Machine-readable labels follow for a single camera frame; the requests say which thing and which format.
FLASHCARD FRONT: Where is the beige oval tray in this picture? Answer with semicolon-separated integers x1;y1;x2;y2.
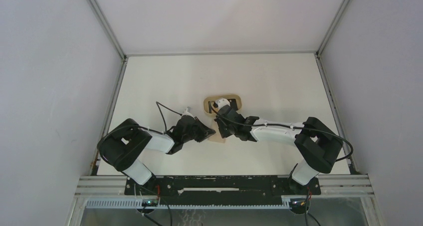
203;94;242;117

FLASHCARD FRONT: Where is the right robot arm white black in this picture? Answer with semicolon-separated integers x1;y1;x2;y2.
215;105;343;194

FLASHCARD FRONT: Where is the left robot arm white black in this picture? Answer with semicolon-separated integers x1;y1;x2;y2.
97;115;216;195

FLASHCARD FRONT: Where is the black card in tray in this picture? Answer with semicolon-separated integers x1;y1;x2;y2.
228;98;239;111

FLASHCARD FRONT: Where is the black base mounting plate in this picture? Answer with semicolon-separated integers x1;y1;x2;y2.
124;175;321;205

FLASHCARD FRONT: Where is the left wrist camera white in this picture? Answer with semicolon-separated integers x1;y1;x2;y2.
181;107;195;119

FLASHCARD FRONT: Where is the left black camera cable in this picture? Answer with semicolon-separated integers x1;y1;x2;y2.
97;101;184;166

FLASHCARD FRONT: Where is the black camera cable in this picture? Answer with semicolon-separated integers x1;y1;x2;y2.
209;101;354;163
97;101;184;166

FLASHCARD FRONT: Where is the white slotted cable duct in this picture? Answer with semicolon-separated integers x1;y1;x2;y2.
85;198;305;210

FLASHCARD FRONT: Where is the right black camera cable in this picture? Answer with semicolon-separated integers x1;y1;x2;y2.
209;101;354;163

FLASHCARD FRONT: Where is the aluminium frame rail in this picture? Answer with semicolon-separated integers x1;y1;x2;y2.
74;175;375;198

